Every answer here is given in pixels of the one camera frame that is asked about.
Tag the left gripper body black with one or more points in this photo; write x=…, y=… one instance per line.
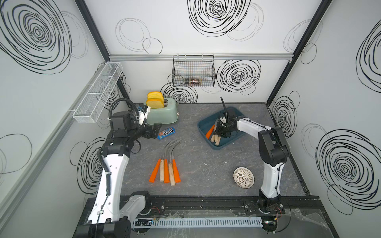
x=145, y=132

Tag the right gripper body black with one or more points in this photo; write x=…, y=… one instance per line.
x=223, y=131

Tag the orange handled sickle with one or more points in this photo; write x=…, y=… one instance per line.
x=209, y=133

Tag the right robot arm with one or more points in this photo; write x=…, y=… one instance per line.
x=273, y=148

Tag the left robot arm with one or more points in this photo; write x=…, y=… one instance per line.
x=108, y=219

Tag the teal plastic storage box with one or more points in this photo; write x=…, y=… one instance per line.
x=206, y=124

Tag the blue candy packet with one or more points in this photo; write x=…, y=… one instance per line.
x=165, y=133

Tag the mint green toaster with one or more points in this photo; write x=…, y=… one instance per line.
x=166, y=115

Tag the front toast slice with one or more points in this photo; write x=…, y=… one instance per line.
x=155, y=103

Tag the toast slice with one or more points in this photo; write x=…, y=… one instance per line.
x=155, y=95
x=155, y=103

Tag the rear toast slice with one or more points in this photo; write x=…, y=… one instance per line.
x=155, y=95

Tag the orange sickle far left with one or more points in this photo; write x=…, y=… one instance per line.
x=155, y=171

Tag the white round strainer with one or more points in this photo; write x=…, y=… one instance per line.
x=243, y=177

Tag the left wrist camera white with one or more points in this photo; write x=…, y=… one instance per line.
x=143, y=113

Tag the jar in wire basket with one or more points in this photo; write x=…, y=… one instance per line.
x=193, y=81

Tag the white wire wall shelf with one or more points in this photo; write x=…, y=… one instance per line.
x=95, y=99

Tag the black wire wall basket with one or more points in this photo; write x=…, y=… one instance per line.
x=193, y=66

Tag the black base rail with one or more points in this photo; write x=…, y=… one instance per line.
x=159, y=204

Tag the grey slotted cable duct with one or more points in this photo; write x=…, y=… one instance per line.
x=219, y=222

